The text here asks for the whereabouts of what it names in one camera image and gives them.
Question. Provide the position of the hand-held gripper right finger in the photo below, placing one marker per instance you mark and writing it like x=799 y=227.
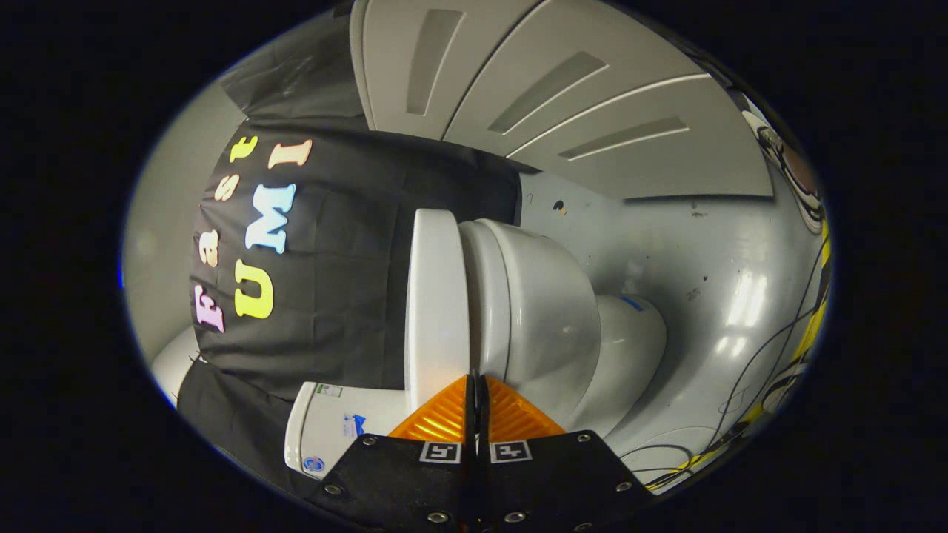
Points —
x=548 y=481

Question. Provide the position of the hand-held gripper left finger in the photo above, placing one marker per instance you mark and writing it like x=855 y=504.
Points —
x=415 y=481

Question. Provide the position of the white toilet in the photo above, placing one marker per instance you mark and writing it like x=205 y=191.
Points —
x=548 y=311

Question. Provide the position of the black backdrop cloth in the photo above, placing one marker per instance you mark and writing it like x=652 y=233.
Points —
x=348 y=281

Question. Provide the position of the white cabinet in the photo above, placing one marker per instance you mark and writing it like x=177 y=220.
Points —
x=578 y=133

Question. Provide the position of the white toilet lid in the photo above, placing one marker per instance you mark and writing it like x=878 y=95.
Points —
x=437 y=311

